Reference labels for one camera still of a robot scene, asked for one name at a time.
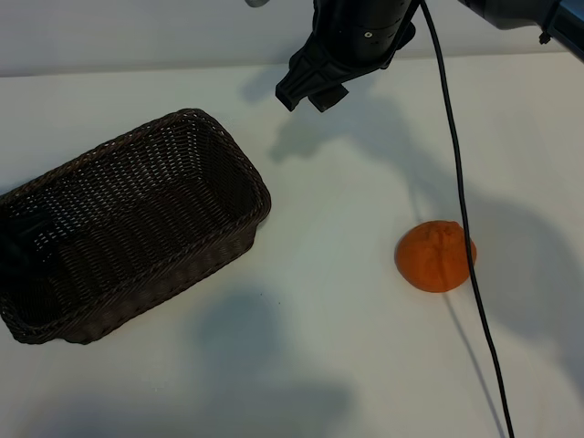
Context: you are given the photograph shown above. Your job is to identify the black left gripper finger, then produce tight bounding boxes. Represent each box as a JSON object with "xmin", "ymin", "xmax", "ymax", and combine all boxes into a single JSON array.
[{"xmin": 0, "ymin": 216, "xmax": 52, "ymax": 275}]

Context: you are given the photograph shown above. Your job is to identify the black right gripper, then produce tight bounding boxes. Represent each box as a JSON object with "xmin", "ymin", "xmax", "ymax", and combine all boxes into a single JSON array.
[{"xmin": 275, "ymin": 0, "xmax": 423, "ymax": 113}]

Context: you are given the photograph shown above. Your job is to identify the dark brown wicker basket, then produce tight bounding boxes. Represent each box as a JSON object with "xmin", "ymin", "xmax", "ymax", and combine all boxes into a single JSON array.
[{"xmin": 0, "ymin": 108, "xmax": 273, "ymax": 347}]

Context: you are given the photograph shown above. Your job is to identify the orange fruit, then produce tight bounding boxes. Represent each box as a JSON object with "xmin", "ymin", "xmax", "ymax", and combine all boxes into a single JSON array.
[{"xmin": 394, "ymin": 219, "xmax": 478, "ymax": 294}]

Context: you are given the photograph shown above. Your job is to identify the long black cable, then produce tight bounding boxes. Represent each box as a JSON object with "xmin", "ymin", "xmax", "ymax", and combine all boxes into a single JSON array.
[{"xmin": 420, "ymin": 0, "xmax": 516, "ymax": 438}]

